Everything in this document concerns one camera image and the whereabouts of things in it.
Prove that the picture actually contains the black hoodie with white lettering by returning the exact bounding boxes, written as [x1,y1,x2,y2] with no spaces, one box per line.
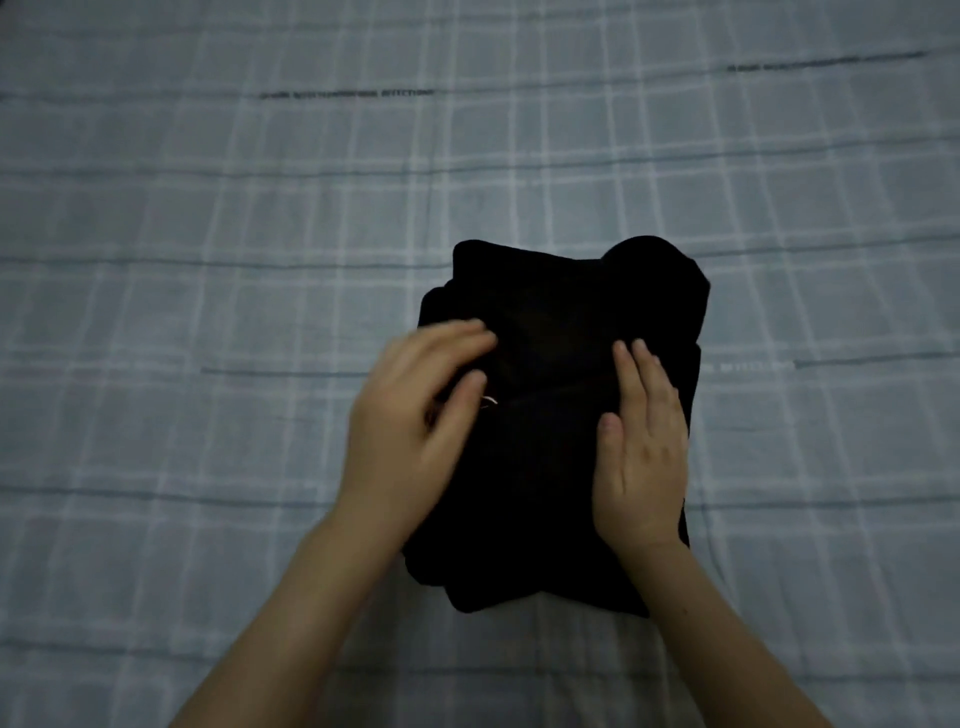
[401,234,712,619]

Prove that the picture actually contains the person's right hand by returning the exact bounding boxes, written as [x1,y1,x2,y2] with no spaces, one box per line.
[591,338,692,558]

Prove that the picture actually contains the person's left hand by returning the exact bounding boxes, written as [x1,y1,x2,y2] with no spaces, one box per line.
[333,317,501,556]

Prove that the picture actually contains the person's right forearm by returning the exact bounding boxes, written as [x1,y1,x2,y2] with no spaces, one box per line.
[626,539,834,728]

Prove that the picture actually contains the person's left forearm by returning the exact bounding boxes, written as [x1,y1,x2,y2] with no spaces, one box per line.
[168,517,406,728]

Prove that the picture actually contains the bed with blue plaid sheet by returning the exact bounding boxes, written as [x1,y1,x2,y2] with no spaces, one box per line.
[0,0,960,728]

